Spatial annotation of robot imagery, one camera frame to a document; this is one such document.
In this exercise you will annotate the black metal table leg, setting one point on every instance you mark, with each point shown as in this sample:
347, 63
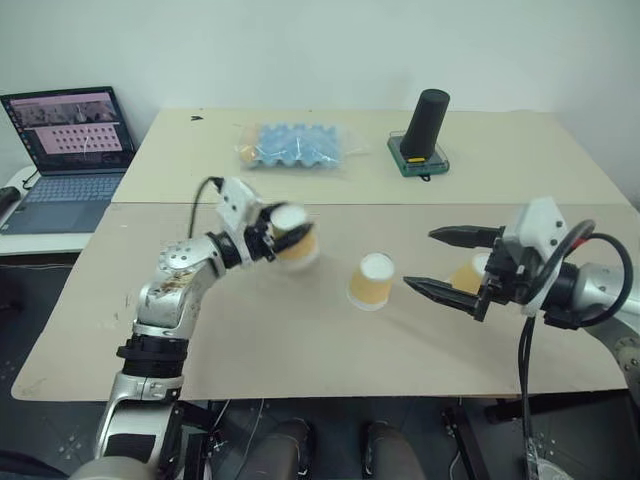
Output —
462, 445

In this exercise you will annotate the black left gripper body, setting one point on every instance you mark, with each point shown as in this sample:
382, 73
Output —
261, 240

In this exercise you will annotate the black object beside laptop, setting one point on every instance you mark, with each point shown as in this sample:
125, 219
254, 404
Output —
7, 199

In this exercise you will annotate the dark rounded shape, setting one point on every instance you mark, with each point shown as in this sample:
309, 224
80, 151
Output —
285, 450
392, 450

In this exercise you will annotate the black cylinder speaker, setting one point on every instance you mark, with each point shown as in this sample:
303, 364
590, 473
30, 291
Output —
425, 125

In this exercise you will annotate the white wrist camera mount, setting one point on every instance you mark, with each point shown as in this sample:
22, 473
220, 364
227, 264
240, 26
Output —
542, 225
237, 200

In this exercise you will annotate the grey open laptop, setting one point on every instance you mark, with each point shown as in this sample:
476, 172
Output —
70, 150

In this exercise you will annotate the blue egg tray in bag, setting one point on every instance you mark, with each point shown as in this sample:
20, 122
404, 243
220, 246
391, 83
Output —
300, 147

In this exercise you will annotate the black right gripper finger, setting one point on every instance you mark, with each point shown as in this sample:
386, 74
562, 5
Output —
470, 236
445, 295

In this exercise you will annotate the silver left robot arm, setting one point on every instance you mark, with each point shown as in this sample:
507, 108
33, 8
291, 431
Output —
170, 290

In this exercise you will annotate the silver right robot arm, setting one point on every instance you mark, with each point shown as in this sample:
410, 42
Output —
600, 290

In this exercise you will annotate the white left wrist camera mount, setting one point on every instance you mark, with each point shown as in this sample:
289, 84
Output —
237, 200

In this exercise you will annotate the yellow paper cup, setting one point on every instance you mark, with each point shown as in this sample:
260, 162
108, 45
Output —
371, 285
467, 277
300, 255

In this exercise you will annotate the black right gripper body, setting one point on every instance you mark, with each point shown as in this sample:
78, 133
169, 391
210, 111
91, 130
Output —
507, 277

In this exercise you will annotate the green flat box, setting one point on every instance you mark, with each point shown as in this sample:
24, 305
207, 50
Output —
425, 167

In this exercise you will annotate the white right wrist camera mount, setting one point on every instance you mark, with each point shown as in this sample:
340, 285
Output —
542, 225

